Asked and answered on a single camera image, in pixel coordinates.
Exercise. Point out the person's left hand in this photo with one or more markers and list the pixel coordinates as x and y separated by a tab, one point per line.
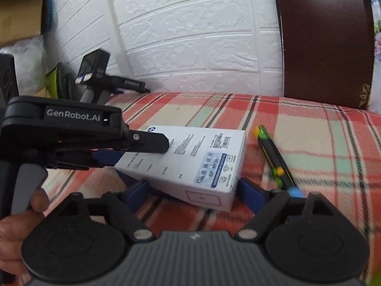
16	232

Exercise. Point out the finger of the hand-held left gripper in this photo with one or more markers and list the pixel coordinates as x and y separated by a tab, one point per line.
148	143
102	158

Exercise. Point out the brown chair back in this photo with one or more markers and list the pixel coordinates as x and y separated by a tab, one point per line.
324	35

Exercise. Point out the white printed box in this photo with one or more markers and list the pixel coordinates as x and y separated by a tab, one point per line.
193	166

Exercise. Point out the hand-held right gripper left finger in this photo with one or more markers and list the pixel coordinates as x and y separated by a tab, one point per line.
138	192

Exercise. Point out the plaid blanket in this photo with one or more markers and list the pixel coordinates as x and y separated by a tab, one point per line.
327	155

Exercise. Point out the clear plastic bag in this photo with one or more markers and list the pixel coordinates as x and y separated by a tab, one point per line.
28	59

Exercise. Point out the teal fuzzy object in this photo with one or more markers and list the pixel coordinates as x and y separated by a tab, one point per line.
48	9

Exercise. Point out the floral pillow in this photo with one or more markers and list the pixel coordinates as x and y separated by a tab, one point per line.
377	35

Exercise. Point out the black pen green yellow accents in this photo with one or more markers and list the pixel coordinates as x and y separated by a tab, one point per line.
273	162

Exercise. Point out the cardboard box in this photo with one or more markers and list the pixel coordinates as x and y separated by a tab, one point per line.
20	15

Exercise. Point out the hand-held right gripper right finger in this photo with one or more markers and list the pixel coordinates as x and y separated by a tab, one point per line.
248	193

